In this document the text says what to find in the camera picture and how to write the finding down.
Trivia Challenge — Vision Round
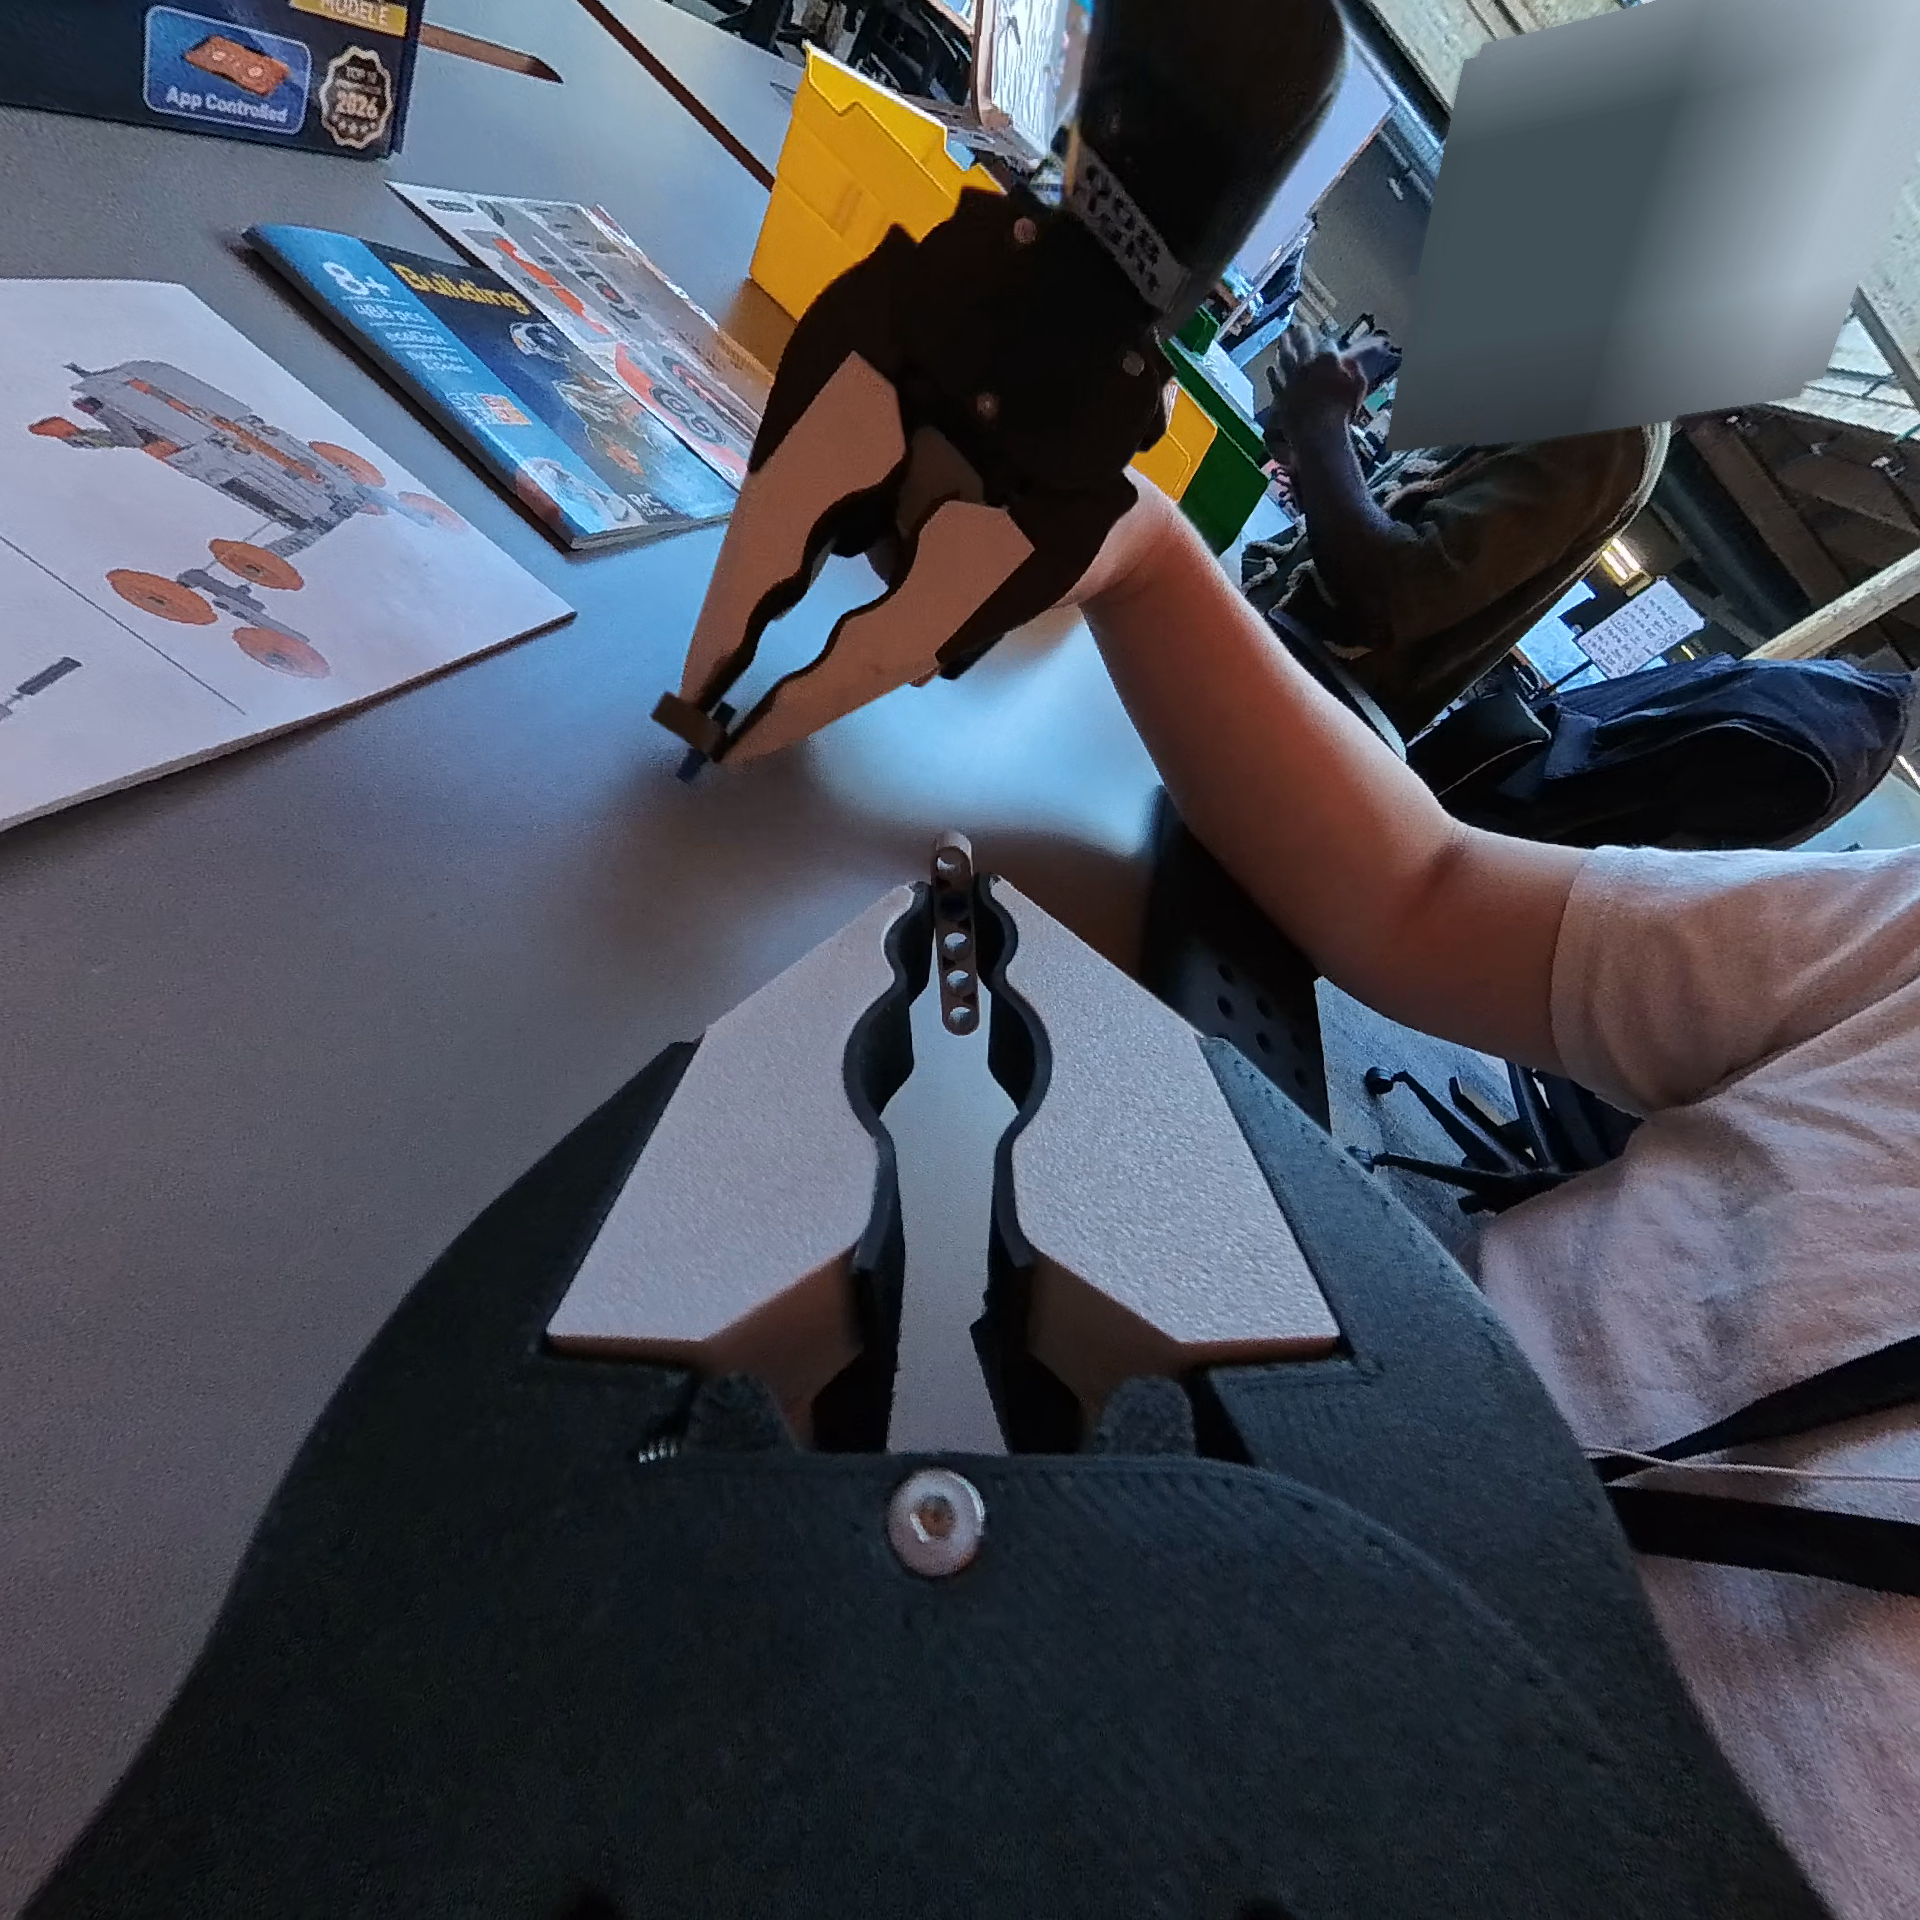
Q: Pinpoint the person's right forearm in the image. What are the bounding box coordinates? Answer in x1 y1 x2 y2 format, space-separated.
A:
1049 478 1594 1120

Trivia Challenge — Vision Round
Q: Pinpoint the standing pale display panel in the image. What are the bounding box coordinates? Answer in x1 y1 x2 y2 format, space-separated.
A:
968 0 1085 159

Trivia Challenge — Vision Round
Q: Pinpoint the white orange printed leaflet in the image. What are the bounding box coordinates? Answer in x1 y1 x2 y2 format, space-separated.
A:
386 181 770 489

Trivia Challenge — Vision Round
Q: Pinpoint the black swivel chair base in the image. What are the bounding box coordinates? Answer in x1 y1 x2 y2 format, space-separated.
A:
1357 1048 1637 1215

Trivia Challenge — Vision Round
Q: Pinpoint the grey desk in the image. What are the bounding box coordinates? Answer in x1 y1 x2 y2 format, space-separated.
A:
0 0 1307 1863

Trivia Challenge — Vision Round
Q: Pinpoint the long grey holed beam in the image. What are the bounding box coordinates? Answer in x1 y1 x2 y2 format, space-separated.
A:
930 833 988 1040

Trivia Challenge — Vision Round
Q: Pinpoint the yellow plastic bin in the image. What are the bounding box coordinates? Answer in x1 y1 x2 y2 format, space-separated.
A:
750 40 1010 325
1131 382 1220 504

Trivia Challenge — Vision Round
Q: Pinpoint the blue closed booklet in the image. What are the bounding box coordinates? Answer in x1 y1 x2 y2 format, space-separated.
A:
246 224 746 553

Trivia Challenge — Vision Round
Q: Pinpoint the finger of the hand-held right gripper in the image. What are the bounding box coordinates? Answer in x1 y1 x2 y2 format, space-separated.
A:
680 354 913 739
720 495 1045 767

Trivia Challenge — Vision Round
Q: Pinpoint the open white instruction booklet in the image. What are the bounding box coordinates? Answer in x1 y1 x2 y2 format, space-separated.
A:
0 275 576 833

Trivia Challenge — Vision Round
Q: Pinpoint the blue printed toy box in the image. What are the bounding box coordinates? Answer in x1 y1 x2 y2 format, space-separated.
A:
0 0 429 159

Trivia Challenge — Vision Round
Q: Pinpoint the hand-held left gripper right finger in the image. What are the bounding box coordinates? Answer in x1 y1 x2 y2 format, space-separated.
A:
976 879 1342 1453

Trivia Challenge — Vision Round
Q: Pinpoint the dark blue backpack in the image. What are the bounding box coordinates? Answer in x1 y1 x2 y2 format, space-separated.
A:
1418 651 1914 856

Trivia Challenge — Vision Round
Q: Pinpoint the black perforated chair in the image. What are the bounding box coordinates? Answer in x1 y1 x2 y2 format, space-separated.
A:
1141 778 1328 1127

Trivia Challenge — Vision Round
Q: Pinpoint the black chest strap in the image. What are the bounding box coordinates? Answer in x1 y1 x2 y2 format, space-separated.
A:
1590 1342 1920 1600

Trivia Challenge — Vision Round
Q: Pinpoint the green plastic bin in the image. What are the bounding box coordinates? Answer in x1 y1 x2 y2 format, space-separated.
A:
1162 305 1268 557

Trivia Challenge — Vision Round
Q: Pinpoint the person's white t-shirt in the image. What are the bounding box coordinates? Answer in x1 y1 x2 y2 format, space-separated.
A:
1476 847 1920 1920

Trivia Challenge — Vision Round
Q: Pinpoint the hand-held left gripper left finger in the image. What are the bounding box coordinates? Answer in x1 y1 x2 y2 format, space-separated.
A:
547 881 921 1453

